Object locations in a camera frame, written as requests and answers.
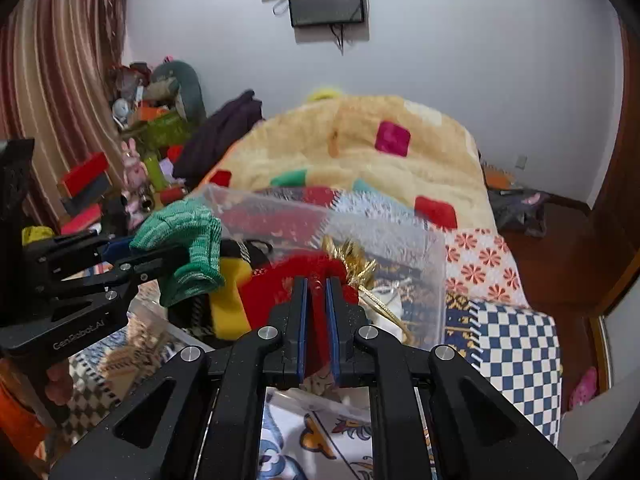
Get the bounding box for wooden door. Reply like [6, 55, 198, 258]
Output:
[589, 20, 640, 313]

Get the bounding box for green plush dinosaur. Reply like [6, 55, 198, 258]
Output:
[150, 60, 207, 122]

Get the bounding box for red felt cloth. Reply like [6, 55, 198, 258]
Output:
[237, 254, 362, 378]

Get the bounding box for small black wall monitor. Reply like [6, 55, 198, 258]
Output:
[287, 0, 367, 29]

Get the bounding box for gold tinsel decoration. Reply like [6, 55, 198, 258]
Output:
[320, 236, 382, 292]

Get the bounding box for person's left forearm orange sleeve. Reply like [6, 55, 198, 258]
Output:
[0, 360, 51, 468]

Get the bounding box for green knitted sock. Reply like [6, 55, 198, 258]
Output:
[129, 199, 224, 308]

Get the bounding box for person's left hand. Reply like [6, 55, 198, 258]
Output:
[44, 360, 75, 407]

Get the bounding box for green patterned box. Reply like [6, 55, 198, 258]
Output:
[134, 110, 194, 150]

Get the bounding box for dark bag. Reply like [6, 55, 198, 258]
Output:
[487, 187, 552, 239]

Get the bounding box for striped red curtain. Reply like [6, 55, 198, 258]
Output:
[0, 0, 129, 228]

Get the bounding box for red flat box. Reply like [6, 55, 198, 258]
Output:
[60, 152, 112, 199]

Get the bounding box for pink slipper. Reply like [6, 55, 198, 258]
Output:
[567, 366, 599, 409]

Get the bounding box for yellow fleece blanket coloured squares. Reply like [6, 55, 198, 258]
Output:
[197, 94, 493, 233]

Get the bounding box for yellow cloth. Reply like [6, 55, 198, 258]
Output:
[210, 257, 253, 338]

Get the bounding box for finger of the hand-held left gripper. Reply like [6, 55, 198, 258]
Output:
[22, 231, 133, 283]
[37, 246, 190, 323]

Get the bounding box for clear plastic storage box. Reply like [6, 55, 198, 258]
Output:
[127, 183, 447, 361]

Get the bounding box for orange cloth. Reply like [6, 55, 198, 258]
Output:
[482, 162, 516, 189]

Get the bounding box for green bottle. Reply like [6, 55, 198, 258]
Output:
[144, 155, 165, 192]

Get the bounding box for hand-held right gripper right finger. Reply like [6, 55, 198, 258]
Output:
[325, 277, 581, 480]

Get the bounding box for dark purple clothing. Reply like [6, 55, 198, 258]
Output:
[172, 90, 264, 187]

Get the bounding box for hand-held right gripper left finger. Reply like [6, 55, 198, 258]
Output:
[50, 277, 308, 480]

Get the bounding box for pink bunny toy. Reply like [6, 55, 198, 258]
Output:
[121, 140, 147, 213]

